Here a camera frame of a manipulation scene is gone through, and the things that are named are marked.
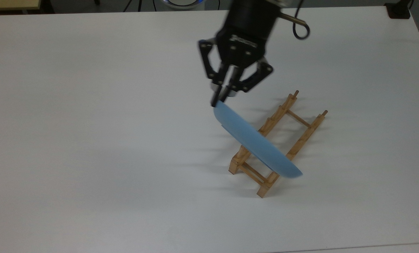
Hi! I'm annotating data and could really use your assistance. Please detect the light wooden desk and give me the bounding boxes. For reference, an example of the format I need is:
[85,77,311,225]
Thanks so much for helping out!
[0,0,42,12]

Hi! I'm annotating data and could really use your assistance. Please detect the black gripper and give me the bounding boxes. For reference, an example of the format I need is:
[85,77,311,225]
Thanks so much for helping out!
[198,26,274,108]

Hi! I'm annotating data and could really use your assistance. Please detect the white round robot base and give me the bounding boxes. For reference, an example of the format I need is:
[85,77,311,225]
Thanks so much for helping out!
[155,0,207,10]

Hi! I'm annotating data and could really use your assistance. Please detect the black table clamp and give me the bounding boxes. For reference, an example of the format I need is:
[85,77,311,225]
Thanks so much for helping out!
[385,0,413,19]

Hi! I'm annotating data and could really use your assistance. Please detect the blue round plate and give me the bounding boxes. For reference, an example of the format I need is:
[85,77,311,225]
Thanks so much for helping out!
[213,101,303,179]

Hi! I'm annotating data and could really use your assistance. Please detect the black tripod legs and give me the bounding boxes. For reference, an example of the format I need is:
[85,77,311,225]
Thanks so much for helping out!
[123,0,144,12]

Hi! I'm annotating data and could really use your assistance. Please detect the wooden plate rack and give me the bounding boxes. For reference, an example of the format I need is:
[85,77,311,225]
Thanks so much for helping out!
[228,90,329,199]

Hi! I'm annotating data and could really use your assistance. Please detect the black looped gripper cable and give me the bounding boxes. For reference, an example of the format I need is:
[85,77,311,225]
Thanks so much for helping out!
[279,0,310,40]

